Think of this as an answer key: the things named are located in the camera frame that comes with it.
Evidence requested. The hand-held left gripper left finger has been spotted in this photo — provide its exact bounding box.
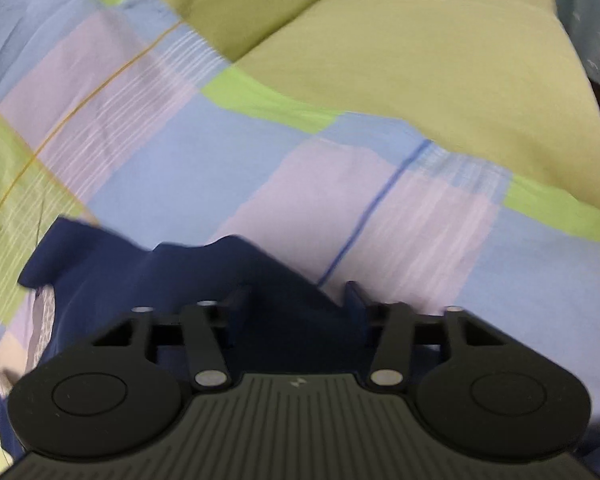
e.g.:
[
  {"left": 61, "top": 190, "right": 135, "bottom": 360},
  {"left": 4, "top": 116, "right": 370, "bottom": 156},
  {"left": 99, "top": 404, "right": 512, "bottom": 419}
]
[{"left": 91, "top": 285, "right": 253, "bottom": 393}]

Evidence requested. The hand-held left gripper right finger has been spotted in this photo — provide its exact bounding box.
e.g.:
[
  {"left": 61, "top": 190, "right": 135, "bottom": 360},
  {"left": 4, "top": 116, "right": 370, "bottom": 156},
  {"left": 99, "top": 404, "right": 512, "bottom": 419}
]
[{"left": 344, "top": 280, "right": 507, "bottom": 393}]

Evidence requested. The navy blue garment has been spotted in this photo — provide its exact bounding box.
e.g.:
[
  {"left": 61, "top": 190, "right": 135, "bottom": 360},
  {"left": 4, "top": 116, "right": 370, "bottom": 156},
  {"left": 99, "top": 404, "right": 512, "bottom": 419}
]
[{"left": 0, "top": 216, "right": 377, "bottom": 467}]

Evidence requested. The plaid patchwork quilt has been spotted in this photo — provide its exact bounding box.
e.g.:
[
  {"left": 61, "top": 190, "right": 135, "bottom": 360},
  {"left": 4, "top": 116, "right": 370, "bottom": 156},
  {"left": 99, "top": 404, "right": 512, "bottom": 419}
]
[{"left": 0, "top": 0, "right": 600, "bottom": 480}]

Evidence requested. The green bed sheet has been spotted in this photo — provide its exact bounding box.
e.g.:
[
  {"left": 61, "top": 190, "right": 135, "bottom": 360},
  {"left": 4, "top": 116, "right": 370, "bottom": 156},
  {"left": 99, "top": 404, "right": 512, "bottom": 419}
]
[{"left": 122, "top": 0, "right": 600, "bottom": 211}]

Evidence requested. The blue-grey curtain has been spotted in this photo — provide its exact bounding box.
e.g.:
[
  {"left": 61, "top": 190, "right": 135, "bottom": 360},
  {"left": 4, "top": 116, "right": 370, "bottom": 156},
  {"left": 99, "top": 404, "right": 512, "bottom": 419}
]
[{"left": 545, "top": 0, "right": 600, "bottom": 97}]

